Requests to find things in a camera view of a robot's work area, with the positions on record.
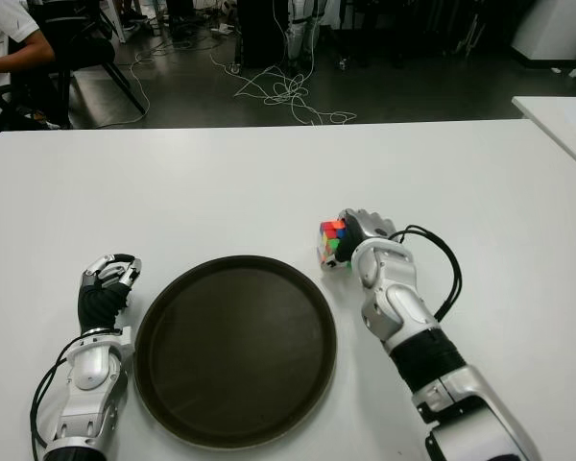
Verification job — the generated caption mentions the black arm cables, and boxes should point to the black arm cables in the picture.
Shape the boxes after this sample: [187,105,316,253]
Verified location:
[392,224,464,321]
[28,335,85,450]

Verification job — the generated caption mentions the tangled white floor cable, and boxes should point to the tangled white floor cable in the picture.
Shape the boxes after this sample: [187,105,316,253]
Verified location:
[209,47,359,127]

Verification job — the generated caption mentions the black cabinet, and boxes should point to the black cabinet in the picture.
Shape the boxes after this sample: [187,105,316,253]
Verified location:
[237,0,289,68]

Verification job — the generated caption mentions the dark brown round plate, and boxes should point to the dark brown round plate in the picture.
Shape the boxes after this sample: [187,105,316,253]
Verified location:
[133,255,339,444]

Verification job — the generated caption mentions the black chair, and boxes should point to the black chair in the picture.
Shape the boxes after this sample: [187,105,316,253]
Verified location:
[9,0,146,130]

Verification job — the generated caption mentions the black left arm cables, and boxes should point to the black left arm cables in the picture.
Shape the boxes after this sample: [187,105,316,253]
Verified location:
[28,335,85,450]

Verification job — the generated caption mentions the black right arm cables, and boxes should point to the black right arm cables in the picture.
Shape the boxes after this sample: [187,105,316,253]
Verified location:
[392,224,464,321]

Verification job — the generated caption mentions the seated person in white shirt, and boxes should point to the seated person in white shirt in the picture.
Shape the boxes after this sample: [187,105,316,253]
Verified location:
[0,0,57,145]

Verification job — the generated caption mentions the white cabinet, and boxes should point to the white cabinet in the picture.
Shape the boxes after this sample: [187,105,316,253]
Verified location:
[511,0,576,61]

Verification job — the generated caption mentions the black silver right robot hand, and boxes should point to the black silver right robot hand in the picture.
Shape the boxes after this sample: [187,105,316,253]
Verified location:
[322,207,398,273]

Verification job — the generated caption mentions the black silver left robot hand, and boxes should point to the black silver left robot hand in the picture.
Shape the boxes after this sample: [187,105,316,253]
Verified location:
[76,253,144,335]

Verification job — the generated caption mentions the white side table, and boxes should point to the white side table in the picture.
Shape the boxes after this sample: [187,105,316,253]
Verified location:
[512,95,576,177]

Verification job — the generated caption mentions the multicoloured Rubik's cube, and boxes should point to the multicoloured Rubik's cube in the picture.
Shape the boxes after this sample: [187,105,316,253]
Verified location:
[316,218,354,273]

